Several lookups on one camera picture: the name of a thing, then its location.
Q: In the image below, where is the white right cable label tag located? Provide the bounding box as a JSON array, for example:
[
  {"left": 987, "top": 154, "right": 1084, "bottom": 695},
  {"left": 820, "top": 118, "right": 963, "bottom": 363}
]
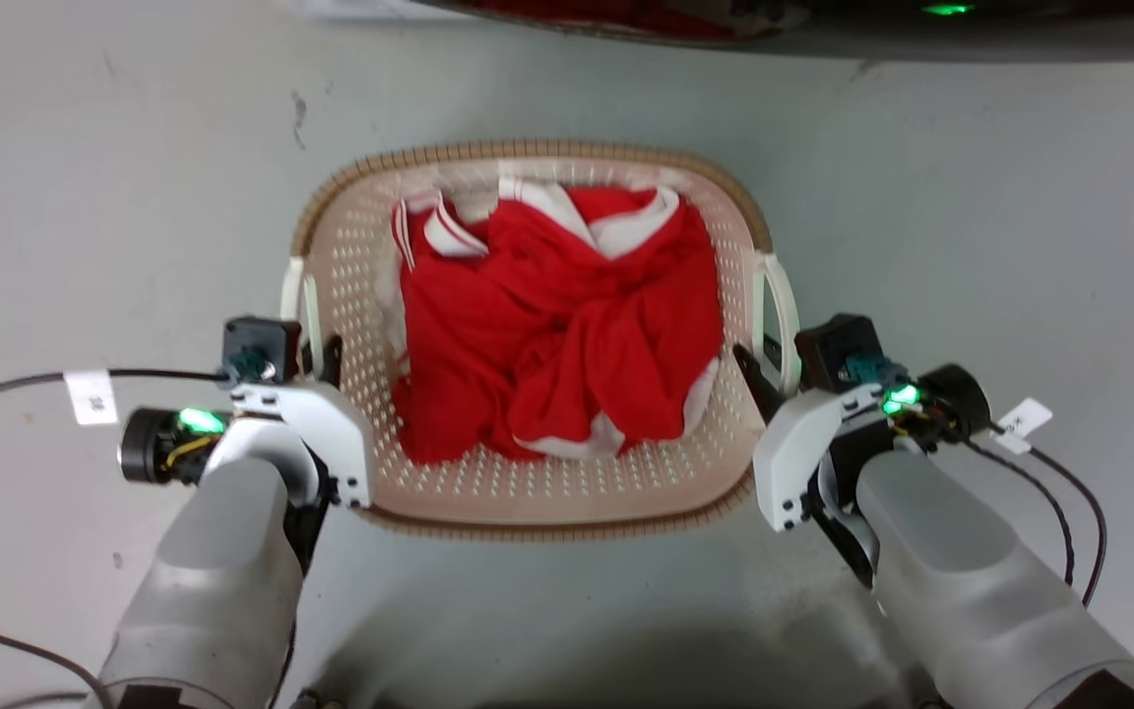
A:
[{"left": 994, "top": 396, "right": 1055, "bottom": 456}]

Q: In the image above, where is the white cable label tag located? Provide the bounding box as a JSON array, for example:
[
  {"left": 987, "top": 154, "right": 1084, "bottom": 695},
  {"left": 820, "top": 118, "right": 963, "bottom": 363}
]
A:
[
  {"left": 994, "top": 396, "right": 1055, "bottom": 456},
  {"left": 63, "top": 368, "right": 121, "bottom": 427}
]

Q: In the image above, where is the red garment with white trim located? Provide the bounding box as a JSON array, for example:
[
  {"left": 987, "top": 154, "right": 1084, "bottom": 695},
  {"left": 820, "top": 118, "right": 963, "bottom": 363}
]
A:
[{"left": 390, "top": 176, "right": 725, "bottom": 466}]

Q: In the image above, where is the beige plastic laundry basket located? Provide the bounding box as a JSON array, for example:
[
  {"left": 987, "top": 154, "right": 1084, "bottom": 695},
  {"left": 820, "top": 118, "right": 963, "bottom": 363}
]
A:
[{"left": 279, "top": 139, "right": 802, "bottom": 542}]

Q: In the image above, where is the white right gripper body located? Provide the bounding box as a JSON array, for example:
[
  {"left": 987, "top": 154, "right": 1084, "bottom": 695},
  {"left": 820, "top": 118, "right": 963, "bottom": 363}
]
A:
[{"left": 751, "top": 384, "right": 891, "bottom": 534}]

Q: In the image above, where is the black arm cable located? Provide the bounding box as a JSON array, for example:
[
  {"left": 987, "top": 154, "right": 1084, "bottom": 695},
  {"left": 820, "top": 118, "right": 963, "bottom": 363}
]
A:
[
  {"left": 0, "top": 368, "right": 233, "bottom": 422},
  {"left": 959, "top": 425, "right": 1109, "bottom": 609}
]

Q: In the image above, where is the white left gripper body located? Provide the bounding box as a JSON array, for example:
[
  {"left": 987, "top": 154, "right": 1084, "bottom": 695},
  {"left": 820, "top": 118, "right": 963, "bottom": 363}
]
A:
[{"left": 229, "top": 380, "right": 377, "bottom": 510}]

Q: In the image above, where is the white left cable label tag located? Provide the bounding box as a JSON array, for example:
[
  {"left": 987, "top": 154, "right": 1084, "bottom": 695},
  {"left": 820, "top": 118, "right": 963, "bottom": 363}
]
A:
[{"left": 63, "top": 368, "right": 121, "bottom": 427}]

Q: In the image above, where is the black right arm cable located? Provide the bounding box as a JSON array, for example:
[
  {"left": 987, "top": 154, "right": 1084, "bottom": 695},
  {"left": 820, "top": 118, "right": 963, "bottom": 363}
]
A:
[{"left": 959, "top": 425, "right": 1109, "bottom": 609}]

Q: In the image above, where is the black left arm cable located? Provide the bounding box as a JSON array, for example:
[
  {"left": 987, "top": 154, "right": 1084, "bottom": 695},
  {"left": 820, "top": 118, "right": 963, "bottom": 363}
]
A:
[{"left": 0, "top": 368, "right": 233, "bottom": 422}]

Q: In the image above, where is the thin black floor cable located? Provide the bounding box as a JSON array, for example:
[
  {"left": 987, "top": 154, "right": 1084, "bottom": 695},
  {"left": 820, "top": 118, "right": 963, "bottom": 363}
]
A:
[{"left": 0, "top": 601, "right": 117, "bottom": 709}]

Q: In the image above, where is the dark appliance with green light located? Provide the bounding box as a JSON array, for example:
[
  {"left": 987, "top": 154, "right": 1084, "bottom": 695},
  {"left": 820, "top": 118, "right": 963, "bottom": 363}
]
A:
[{"left": 408, "top": 0, "right": 1134, "bottom": 64}]

